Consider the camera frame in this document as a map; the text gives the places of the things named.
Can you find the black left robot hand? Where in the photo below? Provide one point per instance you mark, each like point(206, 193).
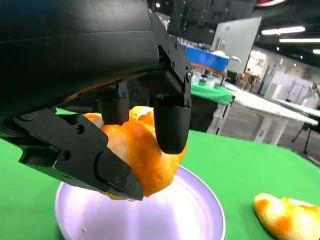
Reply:
point(75, 50)

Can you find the orange and white bread roll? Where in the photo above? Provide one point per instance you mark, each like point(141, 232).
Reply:
point(287, 217)
point(145, 155)

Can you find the blue bin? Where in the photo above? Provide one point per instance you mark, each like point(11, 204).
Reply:
point(205, 58)

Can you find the table with green cloth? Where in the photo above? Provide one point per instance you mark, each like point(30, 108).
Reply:
point(212, 92)

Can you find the grey partition board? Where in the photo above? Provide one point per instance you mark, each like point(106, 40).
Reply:
point(237, 42)

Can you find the lilac plate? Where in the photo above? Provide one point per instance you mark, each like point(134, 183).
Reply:
point(175, 212)

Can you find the long white table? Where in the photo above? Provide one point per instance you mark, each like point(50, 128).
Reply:
point(262, 107)

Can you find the green table cloth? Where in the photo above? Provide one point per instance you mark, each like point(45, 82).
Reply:
point(250, 162)

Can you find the ceiling strip light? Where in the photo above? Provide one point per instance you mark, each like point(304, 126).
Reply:
point(300, 40)
point(282, 30)

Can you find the black tripod stand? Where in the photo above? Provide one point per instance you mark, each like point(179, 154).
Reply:
point(307, 135)

